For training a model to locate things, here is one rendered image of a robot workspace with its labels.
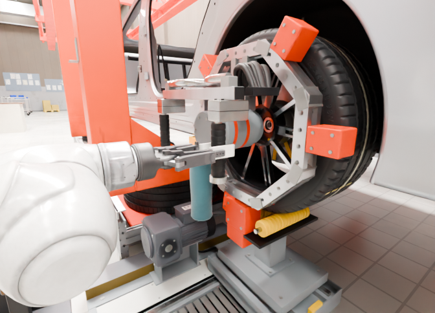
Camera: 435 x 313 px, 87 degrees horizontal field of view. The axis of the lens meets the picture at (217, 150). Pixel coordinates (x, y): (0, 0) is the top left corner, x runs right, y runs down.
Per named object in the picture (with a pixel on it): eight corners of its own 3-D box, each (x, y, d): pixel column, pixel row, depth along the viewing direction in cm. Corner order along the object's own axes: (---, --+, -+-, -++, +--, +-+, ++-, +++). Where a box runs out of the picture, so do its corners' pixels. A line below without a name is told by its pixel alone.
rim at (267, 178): (274, 46, 103) (244, 142, 128) (233, 39, 90) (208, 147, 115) (390, 85, 69) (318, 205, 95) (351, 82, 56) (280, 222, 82)
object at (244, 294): (340, 304, 100) (342, 285, 97) (285, 356, 80) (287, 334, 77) (257, 244, 140) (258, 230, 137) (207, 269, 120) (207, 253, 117)
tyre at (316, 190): (268, 23, 104) (232, 147, 137) (226, 13, 91) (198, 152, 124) (439, 66, 60) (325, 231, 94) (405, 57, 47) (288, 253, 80)
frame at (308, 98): (311, 226, 69) (331, 28, 57) (297, 233, 65) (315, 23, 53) (211, 176, 113) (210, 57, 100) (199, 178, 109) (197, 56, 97)
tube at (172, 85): (237, 90, 79) (238, 57, 77) (188, 89, 69) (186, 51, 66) (210, 91, 94) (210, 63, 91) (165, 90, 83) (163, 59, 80)
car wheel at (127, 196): (235, 189, 174) (235, 160, 169) (166, 227, 124) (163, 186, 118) (176, 172, 214) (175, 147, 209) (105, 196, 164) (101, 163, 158)
